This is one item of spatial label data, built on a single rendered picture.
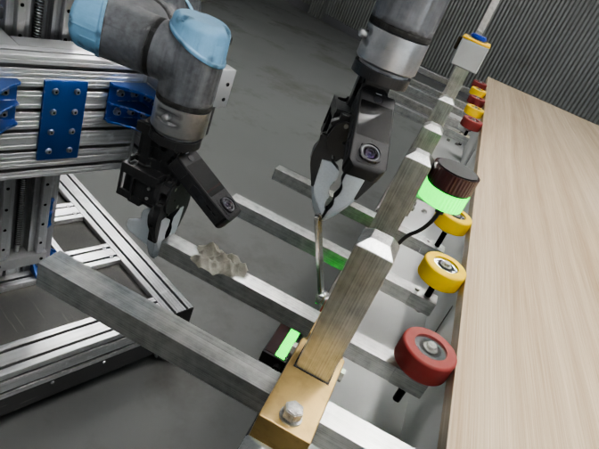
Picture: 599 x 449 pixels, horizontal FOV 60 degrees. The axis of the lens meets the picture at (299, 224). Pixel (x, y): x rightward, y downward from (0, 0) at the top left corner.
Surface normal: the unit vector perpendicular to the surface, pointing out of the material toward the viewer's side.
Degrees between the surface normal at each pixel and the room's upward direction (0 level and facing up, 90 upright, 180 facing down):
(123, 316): 90
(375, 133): 30
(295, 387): 0
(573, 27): 90
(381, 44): 90
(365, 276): 90
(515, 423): 0
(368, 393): 0
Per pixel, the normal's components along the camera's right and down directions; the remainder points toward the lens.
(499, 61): -0.65, 0.17
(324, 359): -0.33, 0.38
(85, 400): 0.34, -0.81
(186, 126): 0.34, 0.58
